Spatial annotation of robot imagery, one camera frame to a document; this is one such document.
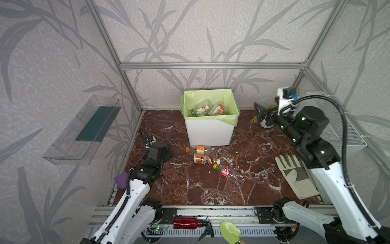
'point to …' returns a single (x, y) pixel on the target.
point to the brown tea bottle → (201, 158)
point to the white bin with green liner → (214, 130)
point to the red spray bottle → (191, 223)
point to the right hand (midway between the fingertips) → (266, 96)
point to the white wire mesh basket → (354, 142)
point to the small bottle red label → (226, 173)
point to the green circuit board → (156, 229)
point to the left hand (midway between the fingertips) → (166, 145)
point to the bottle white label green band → (202, 111)
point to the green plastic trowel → (230, 232)
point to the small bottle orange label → (200, 149)
